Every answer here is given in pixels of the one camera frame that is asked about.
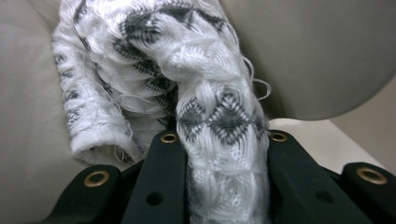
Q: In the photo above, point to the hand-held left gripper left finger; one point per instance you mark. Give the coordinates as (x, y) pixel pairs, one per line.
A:
(162, 186)

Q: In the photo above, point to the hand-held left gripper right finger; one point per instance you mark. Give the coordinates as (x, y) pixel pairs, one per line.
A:
(299, 186)

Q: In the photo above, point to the white black patterned knitted cloth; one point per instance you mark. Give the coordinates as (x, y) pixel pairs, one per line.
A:
(193, 62)

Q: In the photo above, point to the grey metal expandable rack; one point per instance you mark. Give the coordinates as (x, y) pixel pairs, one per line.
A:
(311, 46)

